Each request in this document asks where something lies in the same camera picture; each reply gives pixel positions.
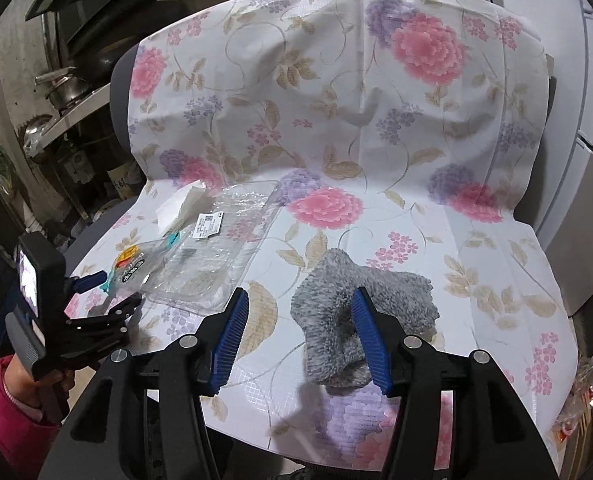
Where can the white crumpled tissue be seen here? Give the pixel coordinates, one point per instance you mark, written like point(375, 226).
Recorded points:
point(176, 210)

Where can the person's left forearm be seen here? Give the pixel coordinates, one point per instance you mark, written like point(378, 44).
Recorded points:
point(11, 430)

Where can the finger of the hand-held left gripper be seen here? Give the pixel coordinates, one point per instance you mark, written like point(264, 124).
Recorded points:
point(89, 280)
point(116, 311)

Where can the clear plastic package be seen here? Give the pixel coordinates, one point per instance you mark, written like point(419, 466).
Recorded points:
point(211, 260)

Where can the floral cloth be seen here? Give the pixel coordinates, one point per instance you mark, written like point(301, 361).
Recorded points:
point(376, 135)

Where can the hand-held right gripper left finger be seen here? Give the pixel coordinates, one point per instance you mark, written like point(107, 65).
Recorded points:
point(229, 340)

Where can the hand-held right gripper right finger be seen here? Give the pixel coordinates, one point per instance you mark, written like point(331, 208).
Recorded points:
point(371, 345)

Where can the steel pot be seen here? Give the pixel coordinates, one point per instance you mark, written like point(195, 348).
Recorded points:
point(69, 90)

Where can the grey refrigerator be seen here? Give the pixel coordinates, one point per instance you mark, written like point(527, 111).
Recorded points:
point(586, 85)

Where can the grey fuzzy sock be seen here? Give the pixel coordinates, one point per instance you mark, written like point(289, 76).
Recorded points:
point(336, 285)

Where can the clear plastic bag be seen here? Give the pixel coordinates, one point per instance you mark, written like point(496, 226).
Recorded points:
point(583, 375)

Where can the steel kitchen counter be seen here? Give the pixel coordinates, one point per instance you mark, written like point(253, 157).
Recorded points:
point(76, 115)

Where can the person's left hand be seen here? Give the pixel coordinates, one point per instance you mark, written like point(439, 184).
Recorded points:
point(21, 380)

